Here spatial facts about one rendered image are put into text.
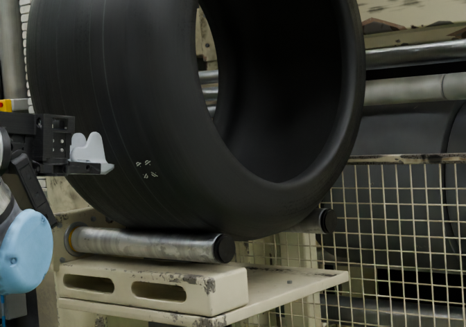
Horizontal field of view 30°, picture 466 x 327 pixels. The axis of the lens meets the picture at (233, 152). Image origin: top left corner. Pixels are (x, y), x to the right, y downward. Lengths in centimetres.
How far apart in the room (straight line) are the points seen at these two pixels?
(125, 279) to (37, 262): 45
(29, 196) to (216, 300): 33
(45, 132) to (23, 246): 25
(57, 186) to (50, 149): 51
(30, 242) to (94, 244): 54
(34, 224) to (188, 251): 42
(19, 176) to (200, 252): 32
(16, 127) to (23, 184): 7
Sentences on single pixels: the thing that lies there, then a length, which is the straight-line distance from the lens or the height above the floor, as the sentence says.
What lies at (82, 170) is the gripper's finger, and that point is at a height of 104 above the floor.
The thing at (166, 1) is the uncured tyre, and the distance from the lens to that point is 121.
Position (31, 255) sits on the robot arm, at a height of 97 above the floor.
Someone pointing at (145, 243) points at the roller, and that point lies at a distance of 140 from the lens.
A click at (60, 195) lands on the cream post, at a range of 166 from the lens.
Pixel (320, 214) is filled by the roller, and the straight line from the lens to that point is 152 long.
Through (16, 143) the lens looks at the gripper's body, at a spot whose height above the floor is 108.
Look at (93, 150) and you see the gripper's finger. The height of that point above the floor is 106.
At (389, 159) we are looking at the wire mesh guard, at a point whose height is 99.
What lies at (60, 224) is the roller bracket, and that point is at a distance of 152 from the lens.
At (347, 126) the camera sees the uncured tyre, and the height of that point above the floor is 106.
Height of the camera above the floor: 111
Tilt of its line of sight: 3 degrees down
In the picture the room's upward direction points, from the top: 4 degrees counter-clockwise
